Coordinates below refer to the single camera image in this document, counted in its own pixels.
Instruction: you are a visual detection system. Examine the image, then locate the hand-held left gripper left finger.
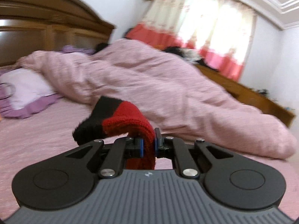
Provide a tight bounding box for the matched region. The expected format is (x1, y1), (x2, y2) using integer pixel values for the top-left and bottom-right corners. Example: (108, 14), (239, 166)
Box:
(64, 137), (144, 180)

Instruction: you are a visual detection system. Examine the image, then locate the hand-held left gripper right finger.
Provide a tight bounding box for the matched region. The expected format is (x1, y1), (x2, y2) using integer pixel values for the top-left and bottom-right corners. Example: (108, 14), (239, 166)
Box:
(154, 128), (235, 180)

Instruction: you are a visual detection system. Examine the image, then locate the red knit cardigan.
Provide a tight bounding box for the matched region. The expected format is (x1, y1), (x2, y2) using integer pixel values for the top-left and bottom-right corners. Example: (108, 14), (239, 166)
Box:
(72, 96), (156, 170)

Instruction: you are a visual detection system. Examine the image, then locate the pile of dark clothes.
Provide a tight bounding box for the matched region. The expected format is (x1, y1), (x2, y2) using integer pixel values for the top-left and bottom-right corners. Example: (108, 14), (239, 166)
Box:
(164, 46), (205, 63)

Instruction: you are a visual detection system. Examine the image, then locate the pink duvet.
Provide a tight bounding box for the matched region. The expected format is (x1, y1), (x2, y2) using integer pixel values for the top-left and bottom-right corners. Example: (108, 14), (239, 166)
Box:
(16, 38), (298, 159)

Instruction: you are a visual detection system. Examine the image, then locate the pink floral bed sheet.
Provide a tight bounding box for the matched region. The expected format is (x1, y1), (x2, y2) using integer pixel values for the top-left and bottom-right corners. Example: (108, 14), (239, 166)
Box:
(0, 96), (299, 222)

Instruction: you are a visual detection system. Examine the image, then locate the dark cloth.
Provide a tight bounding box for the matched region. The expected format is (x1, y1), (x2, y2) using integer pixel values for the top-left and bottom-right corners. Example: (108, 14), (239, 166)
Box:
(95, 42), (111, 53)

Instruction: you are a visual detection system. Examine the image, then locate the wooden low cabinet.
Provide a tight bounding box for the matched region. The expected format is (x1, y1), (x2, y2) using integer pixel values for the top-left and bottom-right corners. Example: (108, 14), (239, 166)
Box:
(195, 64), (296, 127)

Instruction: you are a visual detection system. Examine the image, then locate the purple ruffled pillow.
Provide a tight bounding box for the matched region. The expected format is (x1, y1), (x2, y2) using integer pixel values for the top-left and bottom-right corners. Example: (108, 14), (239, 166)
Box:
(0, 68), (62, 119)
(60, 45), (94, 57)

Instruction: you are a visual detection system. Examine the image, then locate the white and pink curtain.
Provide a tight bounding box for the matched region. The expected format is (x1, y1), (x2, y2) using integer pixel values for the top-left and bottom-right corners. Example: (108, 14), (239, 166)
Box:
(126, 0), (257, 81)

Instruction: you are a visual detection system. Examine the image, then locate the wooden headboard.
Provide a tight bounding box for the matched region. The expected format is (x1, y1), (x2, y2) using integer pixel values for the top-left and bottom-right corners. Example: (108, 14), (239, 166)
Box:
(0, 0), (116, 69)

